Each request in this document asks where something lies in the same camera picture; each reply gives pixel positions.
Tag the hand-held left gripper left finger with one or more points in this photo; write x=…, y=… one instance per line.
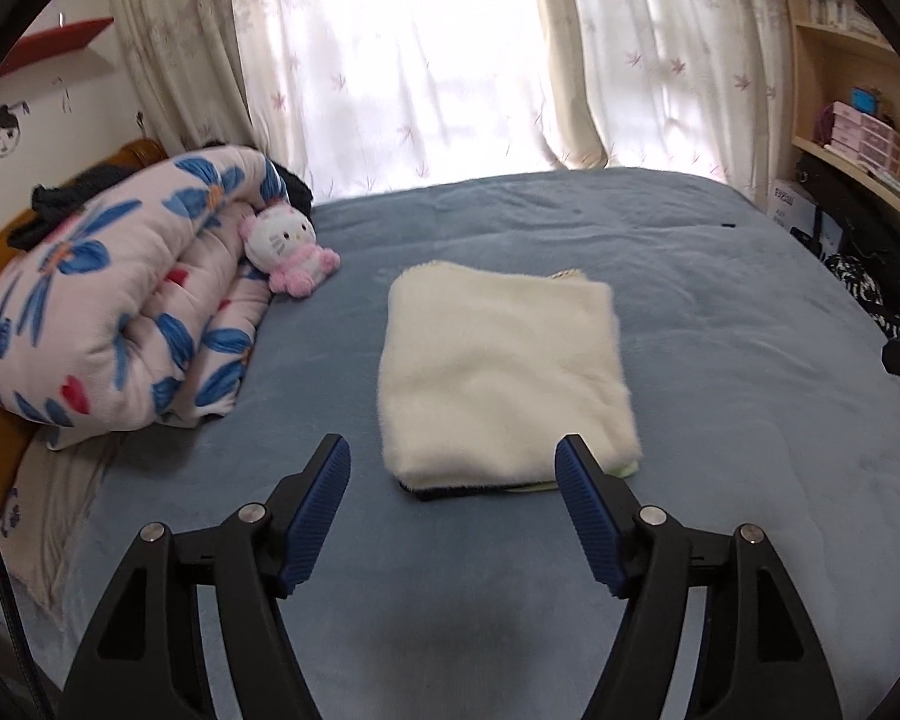
x=319, y=510

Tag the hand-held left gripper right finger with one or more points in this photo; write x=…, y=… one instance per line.
x=589, y=517

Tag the white fluffy cardigan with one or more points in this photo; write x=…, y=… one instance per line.
x=495, y=360

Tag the black hanging clothes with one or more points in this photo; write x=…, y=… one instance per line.
x=847, y=217

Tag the dark clothes pile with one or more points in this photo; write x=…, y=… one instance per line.
x=52, y=199

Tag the black white spotted garment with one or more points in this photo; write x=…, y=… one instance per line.
x=855, y=277

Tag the green garment with black trim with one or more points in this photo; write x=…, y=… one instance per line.
x=457, y=493

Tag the white cardboard box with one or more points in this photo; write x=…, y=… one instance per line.
x=787, y=202

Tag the blue bed blanket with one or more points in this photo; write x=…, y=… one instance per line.
x=720, y=390

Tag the pink drawer organizer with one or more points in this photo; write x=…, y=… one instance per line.
x=870, y=139

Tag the small blue box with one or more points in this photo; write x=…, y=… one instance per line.
x=865, y=100

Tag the wooden shelf unit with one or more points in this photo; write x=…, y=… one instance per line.
x=806, y=90

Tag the pink white plush cat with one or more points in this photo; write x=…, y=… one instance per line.
x=281, y=240

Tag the floral quilt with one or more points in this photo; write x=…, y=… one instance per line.
x=120, y=300

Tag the sheer floral curtain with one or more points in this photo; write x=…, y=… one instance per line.
x=682, y=52
x=382, y=52

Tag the cartoon face wall sticker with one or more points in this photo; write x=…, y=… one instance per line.
x=6, y=131

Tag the red wall shelf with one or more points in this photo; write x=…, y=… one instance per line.
x=60, y=41

